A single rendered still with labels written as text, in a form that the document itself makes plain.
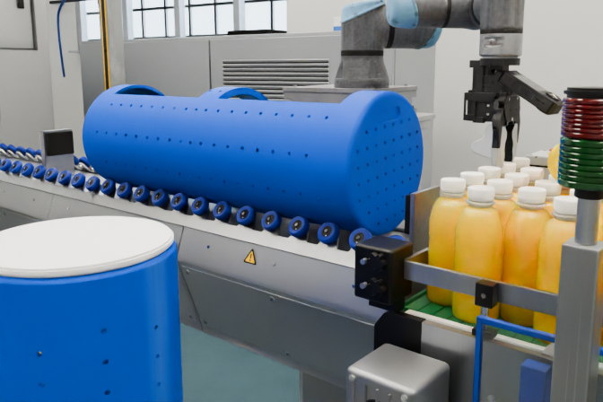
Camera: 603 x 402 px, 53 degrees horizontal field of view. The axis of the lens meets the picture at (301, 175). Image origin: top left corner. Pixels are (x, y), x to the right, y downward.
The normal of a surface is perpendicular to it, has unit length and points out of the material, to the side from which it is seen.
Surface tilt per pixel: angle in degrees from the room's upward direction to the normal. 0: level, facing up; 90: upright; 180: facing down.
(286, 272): 70
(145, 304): 90
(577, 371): 90
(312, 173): 92
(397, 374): 0
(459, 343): 90
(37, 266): 0
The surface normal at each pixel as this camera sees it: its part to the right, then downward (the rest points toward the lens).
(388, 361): 0.00, -0.98
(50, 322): 0.12, 0.18
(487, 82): -0.64, 0.14
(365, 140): 0.77, 0.11
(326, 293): -0.60, -0.20
